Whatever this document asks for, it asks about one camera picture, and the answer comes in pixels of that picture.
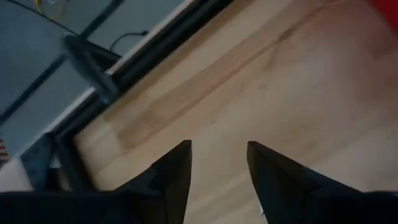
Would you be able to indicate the black frame post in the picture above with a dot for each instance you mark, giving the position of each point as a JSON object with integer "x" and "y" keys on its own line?
{"x": 93, "y": 71}

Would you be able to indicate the black aluminium table frame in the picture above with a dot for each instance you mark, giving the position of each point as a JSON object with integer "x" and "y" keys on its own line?
{"x": 149, "y": 53}

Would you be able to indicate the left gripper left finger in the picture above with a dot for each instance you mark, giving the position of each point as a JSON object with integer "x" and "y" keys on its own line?
{"x": 140, "y": 208}

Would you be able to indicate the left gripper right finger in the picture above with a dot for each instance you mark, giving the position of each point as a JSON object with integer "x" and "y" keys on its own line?
{"x": 295, "y": 202}

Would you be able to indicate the red plastic bin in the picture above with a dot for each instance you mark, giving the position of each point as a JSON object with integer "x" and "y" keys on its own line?
{"x": 390, "y": 9}

